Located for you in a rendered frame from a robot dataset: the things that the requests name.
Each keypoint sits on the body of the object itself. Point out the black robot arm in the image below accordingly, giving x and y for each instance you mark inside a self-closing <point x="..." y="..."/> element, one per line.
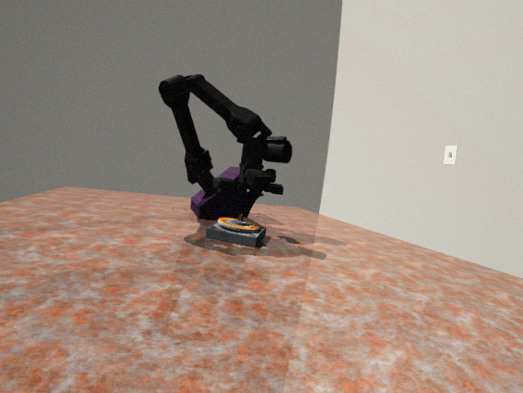
<point x="241" y="122"/>

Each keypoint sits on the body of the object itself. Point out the orange round plate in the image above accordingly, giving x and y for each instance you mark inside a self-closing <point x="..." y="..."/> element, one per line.
<point x="249" y="228"/>

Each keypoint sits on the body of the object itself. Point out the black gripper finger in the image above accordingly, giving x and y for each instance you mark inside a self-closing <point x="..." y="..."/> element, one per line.
<point x="251" y="200"/>
<point x="242" y="198"/>

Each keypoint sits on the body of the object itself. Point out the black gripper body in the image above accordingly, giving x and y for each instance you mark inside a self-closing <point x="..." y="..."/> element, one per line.
<point x="227" y="183"/>

